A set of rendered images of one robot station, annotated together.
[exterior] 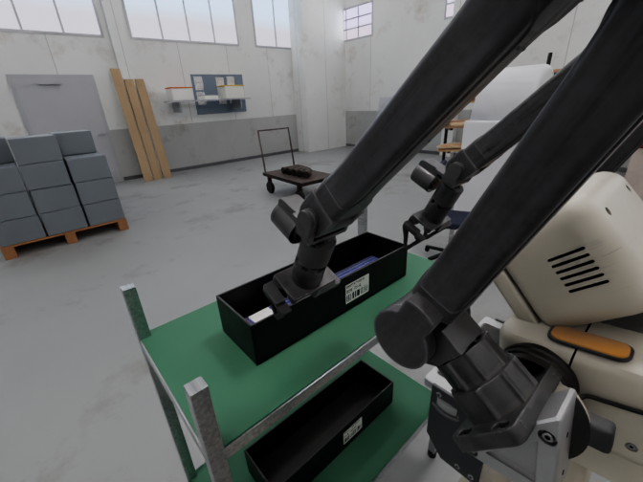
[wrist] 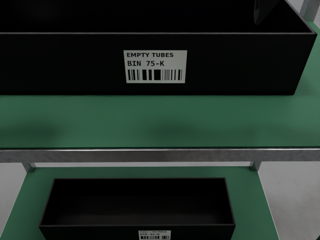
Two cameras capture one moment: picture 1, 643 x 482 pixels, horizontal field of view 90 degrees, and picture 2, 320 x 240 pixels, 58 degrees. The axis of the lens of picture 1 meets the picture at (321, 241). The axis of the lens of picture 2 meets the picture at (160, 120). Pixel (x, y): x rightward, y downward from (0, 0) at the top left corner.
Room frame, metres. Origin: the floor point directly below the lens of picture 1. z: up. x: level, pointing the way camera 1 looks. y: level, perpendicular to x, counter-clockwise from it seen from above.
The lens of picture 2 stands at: (0.49, -0.35, 1.25)
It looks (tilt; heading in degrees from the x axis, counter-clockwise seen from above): 42 degrees down; 40
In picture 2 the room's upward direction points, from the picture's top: straight up
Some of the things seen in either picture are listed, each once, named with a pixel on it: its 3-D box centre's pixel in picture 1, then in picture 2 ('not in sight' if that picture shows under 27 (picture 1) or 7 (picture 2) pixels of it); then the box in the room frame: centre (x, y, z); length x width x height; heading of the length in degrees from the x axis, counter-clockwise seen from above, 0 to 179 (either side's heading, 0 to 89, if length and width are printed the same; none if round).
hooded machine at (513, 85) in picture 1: (505, 147); not in sight; (3.92, -2.25, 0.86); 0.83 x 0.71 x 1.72; 130
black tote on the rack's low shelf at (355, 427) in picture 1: (326, 423); (139, 209); (0.82, 0.02, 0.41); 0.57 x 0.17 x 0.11; 131
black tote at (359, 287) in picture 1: (323, 284); (128, 41); (0.81, 0.00, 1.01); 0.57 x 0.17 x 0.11; 130
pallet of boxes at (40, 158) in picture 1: (50, 187); not in sight; (4.07, 3.38, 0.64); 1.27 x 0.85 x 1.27; 132
